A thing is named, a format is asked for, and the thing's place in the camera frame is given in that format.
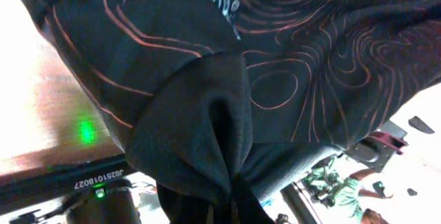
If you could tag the black orange patterned jersey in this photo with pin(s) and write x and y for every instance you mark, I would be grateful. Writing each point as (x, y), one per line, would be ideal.
(222, 101)

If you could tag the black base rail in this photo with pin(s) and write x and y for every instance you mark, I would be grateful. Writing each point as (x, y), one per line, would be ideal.
(68, 179)

